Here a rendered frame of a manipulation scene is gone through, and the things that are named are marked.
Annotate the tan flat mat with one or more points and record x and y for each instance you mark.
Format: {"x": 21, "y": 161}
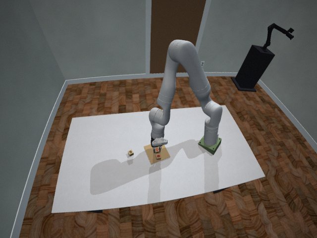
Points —
{"x": 152, "y": 156}

